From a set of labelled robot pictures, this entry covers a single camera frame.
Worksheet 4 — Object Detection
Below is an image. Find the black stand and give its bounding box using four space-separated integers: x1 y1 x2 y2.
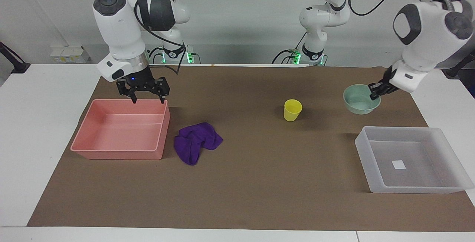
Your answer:
443 48 475 79
0 41 31 74

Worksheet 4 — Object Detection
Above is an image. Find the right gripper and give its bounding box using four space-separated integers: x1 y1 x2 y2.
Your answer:
116 66 171 104

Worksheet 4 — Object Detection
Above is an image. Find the purple cloth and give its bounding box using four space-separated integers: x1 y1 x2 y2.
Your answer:
174 122 224 166

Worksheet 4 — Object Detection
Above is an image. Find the yellow plastic cup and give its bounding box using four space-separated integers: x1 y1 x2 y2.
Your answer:
284 99 303 122

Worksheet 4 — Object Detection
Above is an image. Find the pale green bowl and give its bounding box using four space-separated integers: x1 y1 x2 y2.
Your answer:
343 84 382 115

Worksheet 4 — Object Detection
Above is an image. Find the white wall socket box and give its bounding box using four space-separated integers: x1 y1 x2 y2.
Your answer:
50 46 90 64

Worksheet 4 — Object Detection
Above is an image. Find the clear plastic bin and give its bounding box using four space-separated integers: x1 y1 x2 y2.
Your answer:
354 126 475 194

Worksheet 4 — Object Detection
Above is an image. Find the pink plastic bin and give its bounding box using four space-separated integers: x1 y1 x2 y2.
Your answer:
70 99 171 160

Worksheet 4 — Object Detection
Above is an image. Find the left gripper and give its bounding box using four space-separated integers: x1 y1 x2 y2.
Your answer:
368 66 400 101

